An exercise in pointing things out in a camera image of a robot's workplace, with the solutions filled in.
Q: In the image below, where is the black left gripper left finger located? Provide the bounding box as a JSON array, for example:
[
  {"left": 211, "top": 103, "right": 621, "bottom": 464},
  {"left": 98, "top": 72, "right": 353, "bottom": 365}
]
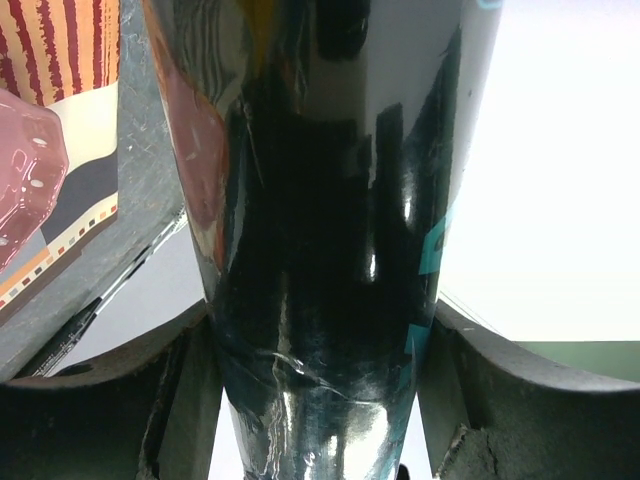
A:
[{"left": 1, "top": 302, "right": 221, "bottom": 479}]

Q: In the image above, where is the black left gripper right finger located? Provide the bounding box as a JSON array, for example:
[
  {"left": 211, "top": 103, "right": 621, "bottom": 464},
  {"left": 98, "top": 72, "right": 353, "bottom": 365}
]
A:
[{"left": 419, "top": 302, "right": 639, "bottom": 479}]

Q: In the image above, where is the black shuttlecock tube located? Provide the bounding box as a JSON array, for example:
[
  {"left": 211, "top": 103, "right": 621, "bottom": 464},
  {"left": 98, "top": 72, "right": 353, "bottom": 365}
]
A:
[{"left": 143, "top": 1, "right": 502, "bottom": 479}]

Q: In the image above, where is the pink dotted plate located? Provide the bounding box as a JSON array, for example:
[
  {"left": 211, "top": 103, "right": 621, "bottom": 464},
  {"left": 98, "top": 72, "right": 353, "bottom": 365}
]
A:
[{"left": 1, "top": 90, "right": 69, "bottom": 269}]

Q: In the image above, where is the colourful patchwork placemat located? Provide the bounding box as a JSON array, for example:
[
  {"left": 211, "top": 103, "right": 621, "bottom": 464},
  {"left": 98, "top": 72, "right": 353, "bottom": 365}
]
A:
[{"left": 1, "top": 1, "right": 120, "bottom": 319}]

